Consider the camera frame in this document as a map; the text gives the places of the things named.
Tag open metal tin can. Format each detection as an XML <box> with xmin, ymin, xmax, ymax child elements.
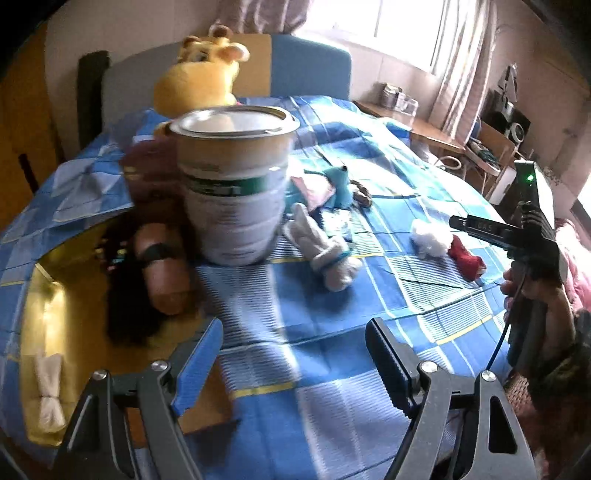
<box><xmin>168</xmin><ymin>105</ymin><xmax>300</xmax><ymax>267</ymax></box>

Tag yellow giraffe plush toy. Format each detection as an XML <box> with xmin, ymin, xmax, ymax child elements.
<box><xmin>153</xmin><ymin>25</ymin><xmax>251</xmax><ymax>134</ymax></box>

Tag wooden wardrobe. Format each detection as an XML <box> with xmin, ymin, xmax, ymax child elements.
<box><xmin>0</xmin><ymin>23</ymin><xmax>61</xmax><ymax>232</ymax></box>

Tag teal plush toy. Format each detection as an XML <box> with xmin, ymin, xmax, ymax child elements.
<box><xmin>305</xmin><ymin>166</ymin><xmax>352</xmax><ymax>209</ymax></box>

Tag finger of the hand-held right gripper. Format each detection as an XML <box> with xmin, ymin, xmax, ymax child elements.
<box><xmin>449</xmin><ymin>215</ymin><xmax>513</xmax><ymax>246</ymax></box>

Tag blue and tan headboard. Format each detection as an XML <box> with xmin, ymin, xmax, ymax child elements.
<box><xmin>100</xmin><ymin>33</ymin><xmax>352</xmax><ymax>139</ymax></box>

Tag red plush toy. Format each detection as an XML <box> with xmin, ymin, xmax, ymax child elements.
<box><xmin>448</xmin><ymin>234</ymin><xmax>488</xmax><ymax>282</ymax></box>

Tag white rabbit plush toy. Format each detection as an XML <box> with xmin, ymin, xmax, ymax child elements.
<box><xmin>283</xmin><ymin>203</ymin><xmax>363</xmax><ymax>292</ymax></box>

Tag wooden desk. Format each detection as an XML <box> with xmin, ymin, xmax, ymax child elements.
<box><xmin>353</xmin><ymin>99</ymin><xmax>467</xmax><ymax>158</ymax></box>

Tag white tied cloth bow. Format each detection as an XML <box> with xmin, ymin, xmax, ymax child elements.
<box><xmin>32</xmin><ymin>353</ymin><xmax>65</xmax><ymax>430</ymax></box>

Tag blue checkered bed sheet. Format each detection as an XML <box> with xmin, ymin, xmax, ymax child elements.
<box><xmin>0</xmin><ymin>95</ymin><xmax>522</xmax><ymax>480</ymax></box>

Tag bright window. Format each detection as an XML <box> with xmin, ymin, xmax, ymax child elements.
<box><xmin>295</xmin><ymin>0</ymin><xmax>462</xmax><ymax>75</ymax></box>

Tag yellow tray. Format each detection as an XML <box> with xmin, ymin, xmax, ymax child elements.
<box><xmin>18</xmin><ymin>222</ymin><xmax>241</xmax><ymax>446</ymax></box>

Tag clear containers on desk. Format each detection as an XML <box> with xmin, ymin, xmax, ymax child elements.
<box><xmin>381</xmin><ymin>83</ymin><xmax>419</xmax><ymax>114</ymax></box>

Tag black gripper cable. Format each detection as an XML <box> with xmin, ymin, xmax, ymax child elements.
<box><xmin>482</xmin><ymin>270</ymin><xmax>527</xmax><ymax>372</ymax></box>

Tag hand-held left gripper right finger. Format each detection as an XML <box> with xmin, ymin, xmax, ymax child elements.
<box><xmin>365</xmin><ymin>318</ymin><xmax>536</xmax><ymax>480</ymax></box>

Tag blue and white patterned cloth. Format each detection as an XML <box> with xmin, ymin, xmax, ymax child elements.
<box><xmin>318</xmin><ymin>210</ymin><xmax>354</xmax><ymax>243</ymax></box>

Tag white fluffy toy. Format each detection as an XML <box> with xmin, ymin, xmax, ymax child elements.
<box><xmin>410</xmin><ymin>219</ymin><xmax>453</xmax><ymax>259</ymax></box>

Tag black stereo speaker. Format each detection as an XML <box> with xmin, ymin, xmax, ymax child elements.
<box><xmin>482</xmin><ymin>99</ymin><xmax>532</xmax><ymax>144</ymax></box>

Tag pink cloth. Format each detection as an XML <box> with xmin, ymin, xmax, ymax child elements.
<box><xmin>290</xmin><ymin>175</ymin><xmax>333</xmax><ymax>208</ymax></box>

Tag pink clothing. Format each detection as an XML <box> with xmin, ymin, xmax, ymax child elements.
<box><xmin>554</xmin><ymin>219</ymin><xmax>591</xmax><ymax>315</ymax></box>

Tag brown doll with black hair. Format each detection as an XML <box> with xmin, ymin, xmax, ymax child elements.
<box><xmin>95</xmin><ymin>222</ymin><xmax>195</xmax><ymax>344</ymax></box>

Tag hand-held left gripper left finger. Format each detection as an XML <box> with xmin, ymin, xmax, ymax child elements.
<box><xmin>53</xmin><ymin>318</ymin><xmax>225</xmax><ymax>480</ymax></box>

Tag wooden shelf unit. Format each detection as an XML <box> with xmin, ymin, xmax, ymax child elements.
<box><xmin>462</xmin><ymin>122</ymin><xmax>515</xmax><ymax>195</ymax></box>

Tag person's right hand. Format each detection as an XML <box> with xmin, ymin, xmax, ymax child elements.
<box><xmin>502</xmin><ymin>267</ymin><xmax>580</xmax><ymax>384</ymax></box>

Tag brown braided toy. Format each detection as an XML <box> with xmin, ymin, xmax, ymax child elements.
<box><xmin>348</xmin><ymin>180</ymin><xmax>374</xmax><ymax>208</ymax></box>

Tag maroon box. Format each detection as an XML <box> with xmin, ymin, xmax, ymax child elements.
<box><xmin>121</xmin><ymin>138</ymin><xmax>190</xmax><ymax>222</ymax></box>

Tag pale striped curtain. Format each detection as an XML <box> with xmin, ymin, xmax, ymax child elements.
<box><xmin>217</xmin><ymin>0</ymin><xmax>308</xmax><ymax>35</ymax></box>
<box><xmin>431</xmin><ymin>0</ymin><xmax>497</xmax><ymax>139</ymax></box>

